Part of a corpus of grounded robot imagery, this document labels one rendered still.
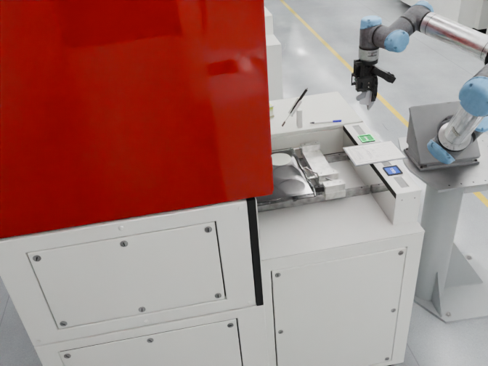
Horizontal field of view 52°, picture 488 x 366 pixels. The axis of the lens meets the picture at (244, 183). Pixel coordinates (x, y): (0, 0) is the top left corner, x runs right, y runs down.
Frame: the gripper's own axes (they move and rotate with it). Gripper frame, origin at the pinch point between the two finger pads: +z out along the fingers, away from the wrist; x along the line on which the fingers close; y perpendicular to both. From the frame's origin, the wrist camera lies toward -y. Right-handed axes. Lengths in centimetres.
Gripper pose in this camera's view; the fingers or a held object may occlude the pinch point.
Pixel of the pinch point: (369, 106)
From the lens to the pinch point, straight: 207.5
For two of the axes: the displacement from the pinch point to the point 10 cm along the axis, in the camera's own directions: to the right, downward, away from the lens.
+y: -9.8, 1.6, -1.0
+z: 0.7, 8.3, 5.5
